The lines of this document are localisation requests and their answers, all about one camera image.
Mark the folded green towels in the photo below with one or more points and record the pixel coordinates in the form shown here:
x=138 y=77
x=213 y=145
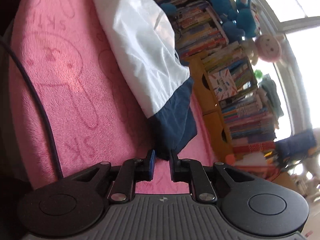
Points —
x=269 y=86

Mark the blue whale plush toy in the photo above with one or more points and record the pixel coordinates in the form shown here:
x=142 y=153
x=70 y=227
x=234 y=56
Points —
x=227 y=13

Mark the row of upright books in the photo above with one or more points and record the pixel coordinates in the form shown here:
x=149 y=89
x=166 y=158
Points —
x=248 y=115

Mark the blue round ball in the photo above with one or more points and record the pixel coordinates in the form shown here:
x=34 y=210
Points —
x=169 y=9

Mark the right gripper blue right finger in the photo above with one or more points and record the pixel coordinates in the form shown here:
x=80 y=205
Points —
x=192 y=172

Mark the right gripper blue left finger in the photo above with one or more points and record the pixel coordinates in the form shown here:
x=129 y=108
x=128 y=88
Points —
x=128 y=174

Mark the white colourful stationery box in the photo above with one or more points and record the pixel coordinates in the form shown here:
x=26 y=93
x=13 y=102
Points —
x=223 y=84

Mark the pink hooded rabbit plush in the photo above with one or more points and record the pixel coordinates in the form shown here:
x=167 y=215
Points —
x=265 y=47

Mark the wooden desktop drawer shelf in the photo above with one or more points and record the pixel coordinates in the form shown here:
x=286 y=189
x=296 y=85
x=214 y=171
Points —
x=220 y=137

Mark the white navy zip jacket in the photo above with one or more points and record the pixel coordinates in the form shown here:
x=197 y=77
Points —
x=143 y=42

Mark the dark blue poster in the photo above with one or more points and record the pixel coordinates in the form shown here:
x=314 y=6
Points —
x=296 y=144

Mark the blue doraemon plush toy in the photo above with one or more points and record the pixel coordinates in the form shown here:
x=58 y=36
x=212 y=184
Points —
x=248 y=18

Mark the pink house shaped box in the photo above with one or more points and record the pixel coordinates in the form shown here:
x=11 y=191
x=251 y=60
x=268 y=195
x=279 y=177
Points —
x=253 y=163

